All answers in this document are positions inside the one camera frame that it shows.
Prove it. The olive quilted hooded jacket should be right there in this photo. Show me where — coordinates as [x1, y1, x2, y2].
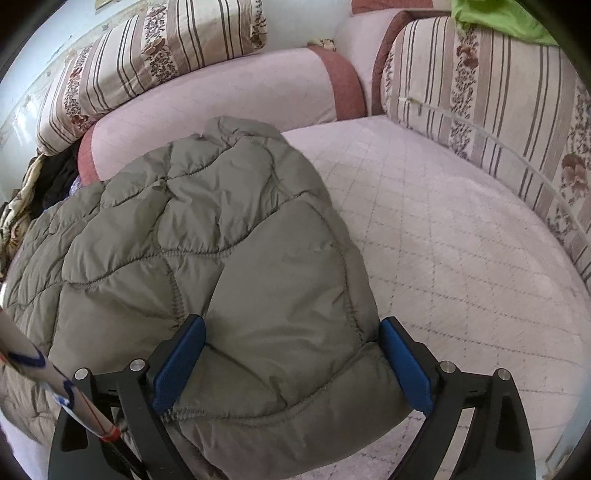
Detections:
[2, 117, 410, 479]

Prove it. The black clothing pile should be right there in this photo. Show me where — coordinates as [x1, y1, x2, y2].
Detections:
[42, 154, 79, 210]

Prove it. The pink quilted bed cover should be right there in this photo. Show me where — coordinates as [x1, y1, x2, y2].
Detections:
[0, 115, 591, 480]

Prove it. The beige brown floral blanket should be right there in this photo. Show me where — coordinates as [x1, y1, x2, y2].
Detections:
[1, 154, 46, 282]

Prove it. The blue plastic bag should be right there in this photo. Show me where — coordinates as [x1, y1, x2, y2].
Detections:
[69, 177, 83, 196]

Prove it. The striped floral quilt right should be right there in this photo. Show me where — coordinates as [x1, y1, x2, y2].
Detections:
[381, 16, 590, 282]

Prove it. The striped floral quilt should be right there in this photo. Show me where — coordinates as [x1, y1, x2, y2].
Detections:
[381, 16, 590, 282]
[36, 0, 266, 156]

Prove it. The pink rolled quilt back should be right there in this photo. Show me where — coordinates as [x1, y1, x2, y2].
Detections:
[78, 46, 367, 185]

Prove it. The pink rolled quilt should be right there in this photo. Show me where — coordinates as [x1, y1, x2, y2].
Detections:
[78, 46, 367, 185]
[335, 0, 452, 116]

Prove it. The striped floral quilt back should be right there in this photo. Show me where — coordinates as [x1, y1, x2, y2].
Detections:
[36, 0, 266, 156]

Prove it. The pink rolled quilt right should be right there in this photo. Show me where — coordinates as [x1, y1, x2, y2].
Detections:
[335, 0, 452, 116]

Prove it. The lime green jacket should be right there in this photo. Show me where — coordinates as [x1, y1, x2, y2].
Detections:
[451, 0, 558, 46]

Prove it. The white blue red cable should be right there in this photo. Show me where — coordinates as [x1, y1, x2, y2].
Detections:
[0, 306, 122, 443]

